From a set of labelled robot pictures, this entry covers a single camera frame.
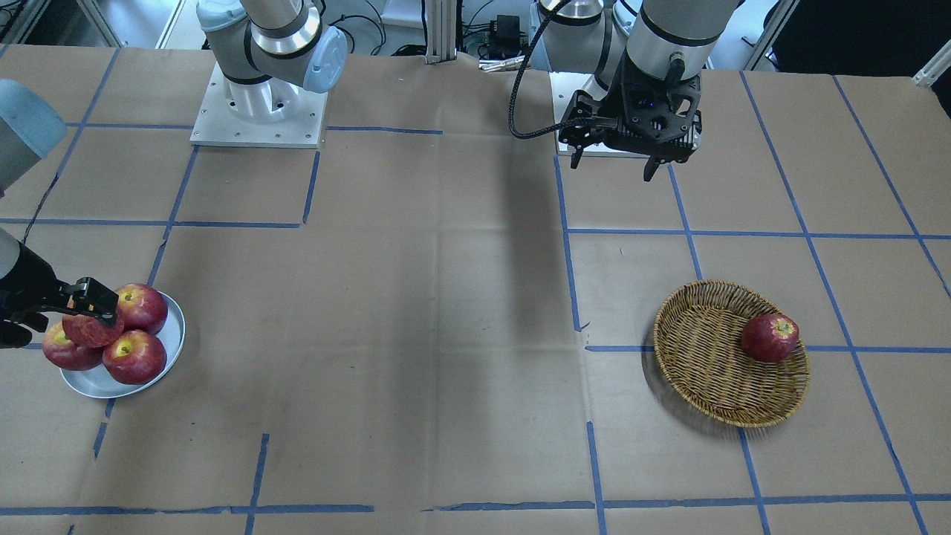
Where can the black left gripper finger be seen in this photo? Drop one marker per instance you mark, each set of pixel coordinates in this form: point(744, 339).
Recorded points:
point(653, 164)
point(576, 155)

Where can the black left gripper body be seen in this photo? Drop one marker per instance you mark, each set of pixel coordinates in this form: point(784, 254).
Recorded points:
point(619, 102)

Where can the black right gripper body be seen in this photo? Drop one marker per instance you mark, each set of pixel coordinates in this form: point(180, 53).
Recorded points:
point(28, 284)

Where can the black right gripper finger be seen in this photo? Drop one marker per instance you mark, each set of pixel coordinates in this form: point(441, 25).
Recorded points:
point(88, 297)

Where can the red yellow apple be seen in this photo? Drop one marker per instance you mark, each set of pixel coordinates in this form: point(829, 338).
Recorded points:
point(92, 332)

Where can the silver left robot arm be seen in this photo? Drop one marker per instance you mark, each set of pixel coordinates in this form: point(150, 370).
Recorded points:
point(643, 64)

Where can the red apple on plate rear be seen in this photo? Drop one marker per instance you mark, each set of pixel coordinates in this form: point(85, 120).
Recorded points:
point(142, 307)

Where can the red apple on plate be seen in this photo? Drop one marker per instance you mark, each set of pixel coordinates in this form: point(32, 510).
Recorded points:
point(68, 355)
point(142, 307)
point(135, 358)

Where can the red apple on plate front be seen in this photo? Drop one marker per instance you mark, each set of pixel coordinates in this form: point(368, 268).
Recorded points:
point(135, 358)

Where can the silver metal plate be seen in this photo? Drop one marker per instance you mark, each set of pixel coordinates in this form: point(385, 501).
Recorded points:
point(97, 383)

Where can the round wicker basket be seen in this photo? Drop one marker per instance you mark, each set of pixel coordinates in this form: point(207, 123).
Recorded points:
point(697, 344)

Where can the dark red apple in basket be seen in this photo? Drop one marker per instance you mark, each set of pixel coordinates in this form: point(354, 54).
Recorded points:
point(769, 338)

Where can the aluminium frame post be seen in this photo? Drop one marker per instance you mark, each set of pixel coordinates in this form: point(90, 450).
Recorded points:
point(442, 30)

